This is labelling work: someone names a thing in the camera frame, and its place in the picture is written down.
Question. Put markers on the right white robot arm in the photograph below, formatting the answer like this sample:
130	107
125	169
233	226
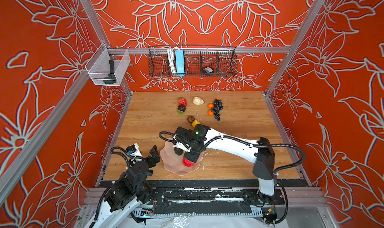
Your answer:
260	153

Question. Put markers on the light blue box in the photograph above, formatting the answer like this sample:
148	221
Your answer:
180	63

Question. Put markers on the yellow fake pear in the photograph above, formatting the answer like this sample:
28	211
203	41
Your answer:
195	123

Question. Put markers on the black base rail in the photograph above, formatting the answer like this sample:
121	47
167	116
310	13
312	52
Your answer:
236	198

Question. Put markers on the white fake garlic bulb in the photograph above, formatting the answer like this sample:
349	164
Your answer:
198	101

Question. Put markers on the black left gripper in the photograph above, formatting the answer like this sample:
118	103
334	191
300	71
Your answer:
155	155

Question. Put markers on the brown fake passion fruit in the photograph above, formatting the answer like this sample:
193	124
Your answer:
190	119

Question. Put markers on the pink scalloped fruit bowl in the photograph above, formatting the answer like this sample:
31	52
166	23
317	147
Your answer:
174	163

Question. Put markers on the black wire wall basket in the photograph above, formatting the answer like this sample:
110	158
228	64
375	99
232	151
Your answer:
223	59

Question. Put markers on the dark fake grape bunch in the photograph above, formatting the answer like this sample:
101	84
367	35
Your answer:
217	107

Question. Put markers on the red fake strawberry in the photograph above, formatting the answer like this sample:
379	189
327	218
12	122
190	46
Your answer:
182	101

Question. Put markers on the black brush in bin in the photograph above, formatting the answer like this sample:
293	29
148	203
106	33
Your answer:
110	78

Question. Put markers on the clear plastic wall bin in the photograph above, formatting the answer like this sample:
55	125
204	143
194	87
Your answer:
98	65

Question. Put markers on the dark fake avocado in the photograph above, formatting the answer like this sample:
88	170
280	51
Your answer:
178	151

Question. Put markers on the dark purple fake mangosteen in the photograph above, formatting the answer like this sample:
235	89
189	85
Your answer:
181	109

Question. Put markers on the red fake apple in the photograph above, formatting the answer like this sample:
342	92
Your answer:
187	163

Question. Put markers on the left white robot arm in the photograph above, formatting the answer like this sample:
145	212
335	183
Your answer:
130	191

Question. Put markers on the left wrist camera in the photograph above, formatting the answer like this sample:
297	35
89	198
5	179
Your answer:
133	152

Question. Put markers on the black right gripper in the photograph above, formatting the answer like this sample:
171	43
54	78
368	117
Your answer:
190	158

